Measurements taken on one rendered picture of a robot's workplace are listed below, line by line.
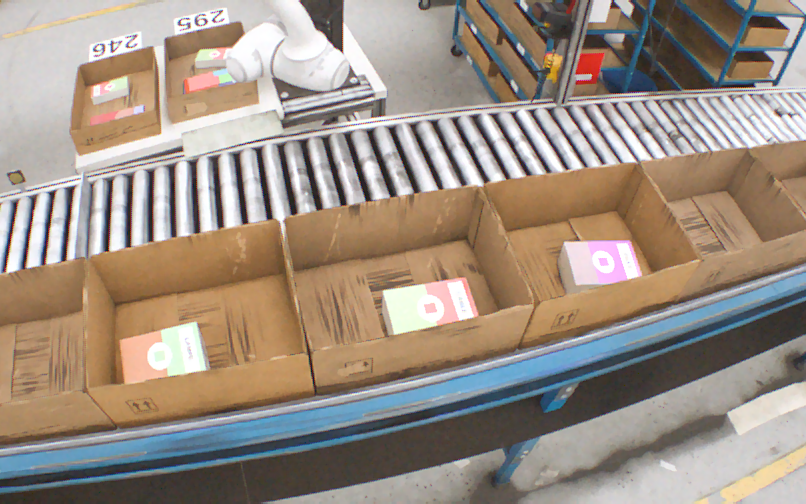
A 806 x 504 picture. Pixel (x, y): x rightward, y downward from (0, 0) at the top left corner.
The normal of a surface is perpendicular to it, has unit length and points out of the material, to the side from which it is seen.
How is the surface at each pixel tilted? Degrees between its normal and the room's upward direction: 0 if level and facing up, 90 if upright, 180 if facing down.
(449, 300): 0
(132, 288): 89
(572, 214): 89
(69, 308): 89
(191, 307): 0
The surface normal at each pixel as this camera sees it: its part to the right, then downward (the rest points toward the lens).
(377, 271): 0.06, -0.62
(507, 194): 0.29, 0.76
